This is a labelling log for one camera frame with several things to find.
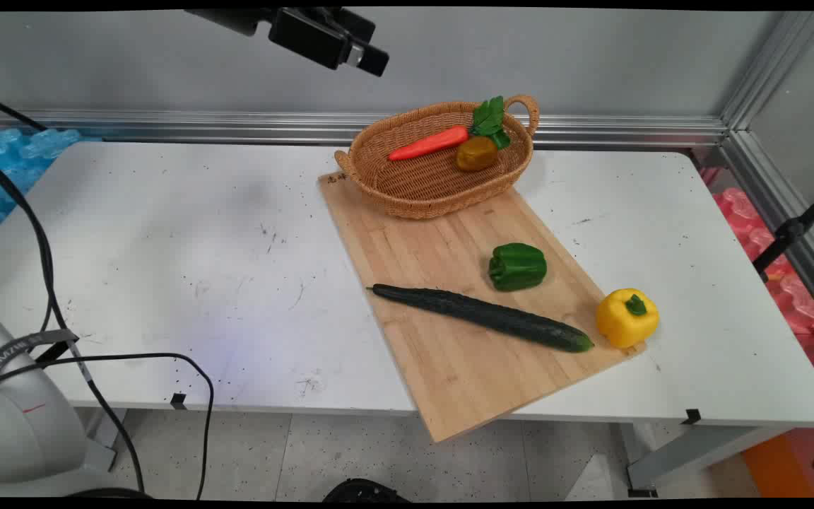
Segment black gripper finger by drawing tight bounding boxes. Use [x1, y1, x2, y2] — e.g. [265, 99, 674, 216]
[269, 8, 350, 71]
[322, 7, 391, 78]

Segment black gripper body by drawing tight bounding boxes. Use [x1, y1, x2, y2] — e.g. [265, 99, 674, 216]
[184, 8, 288, 37]

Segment brown yellow toy potato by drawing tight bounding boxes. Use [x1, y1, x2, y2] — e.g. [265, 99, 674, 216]
[456, 136, 500, 172]

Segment orange toy carrot green leaves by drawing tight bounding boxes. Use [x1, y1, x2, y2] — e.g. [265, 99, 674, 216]
[387, 95, 512, 163]

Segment woven wicker basket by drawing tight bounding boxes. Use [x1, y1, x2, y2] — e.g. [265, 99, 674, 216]
[334, 94, 541, 221]

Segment green toy bell pepper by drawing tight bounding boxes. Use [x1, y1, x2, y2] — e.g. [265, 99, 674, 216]
[488, 242, 548, 293]

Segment blue foam mat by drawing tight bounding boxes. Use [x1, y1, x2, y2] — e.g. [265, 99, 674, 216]
[0, 127, 102, 250]

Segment dark green toy cucumber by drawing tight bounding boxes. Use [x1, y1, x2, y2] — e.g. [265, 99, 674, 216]
[367, 283, 596, 353]

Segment wooden cutting board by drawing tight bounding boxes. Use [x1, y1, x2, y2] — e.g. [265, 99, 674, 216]
[318, 170, 647, 444]

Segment yellow toy bell pepper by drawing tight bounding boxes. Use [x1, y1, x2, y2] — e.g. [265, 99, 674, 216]
[595, 288, 661, 349]

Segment black round floor object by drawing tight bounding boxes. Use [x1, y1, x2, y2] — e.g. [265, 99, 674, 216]
[322, 478, 412, 503]

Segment white table leg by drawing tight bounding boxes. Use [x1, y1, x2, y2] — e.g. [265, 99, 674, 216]
[76, 406, 127, 473]
[621, 422, 798, 498]

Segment black tripod stand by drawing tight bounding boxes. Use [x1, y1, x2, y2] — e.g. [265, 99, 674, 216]
[752, 180, 814, 284]

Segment pink foam mat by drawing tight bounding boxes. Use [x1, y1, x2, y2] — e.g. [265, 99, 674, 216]
[698, 165, 814, 397]

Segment orange floor mat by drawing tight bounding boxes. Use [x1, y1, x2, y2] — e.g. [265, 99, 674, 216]
[741, 424, 814, 499]

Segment horizontal aluminium frame rail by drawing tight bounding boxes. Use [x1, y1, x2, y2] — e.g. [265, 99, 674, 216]
[0, 106, 731, 151]

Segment thin black background cable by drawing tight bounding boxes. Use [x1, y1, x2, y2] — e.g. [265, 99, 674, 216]
[0, 90, 49, 134]

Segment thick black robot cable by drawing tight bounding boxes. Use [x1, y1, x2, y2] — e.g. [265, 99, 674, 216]
[0, 150, 148, 494]

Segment looping black cable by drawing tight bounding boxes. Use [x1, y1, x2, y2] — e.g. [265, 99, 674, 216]
[0, 351, 216, 500]

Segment grey velcro strap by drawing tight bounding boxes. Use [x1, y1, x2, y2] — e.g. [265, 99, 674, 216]
[0, 328, 81, 394]

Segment upright aluminium frame post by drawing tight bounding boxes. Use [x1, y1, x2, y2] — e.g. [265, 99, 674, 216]
[720, 10, 814, 132]

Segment side aluminium frame rail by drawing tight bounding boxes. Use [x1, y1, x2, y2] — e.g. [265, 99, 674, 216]
[720, 129, 814, 332]

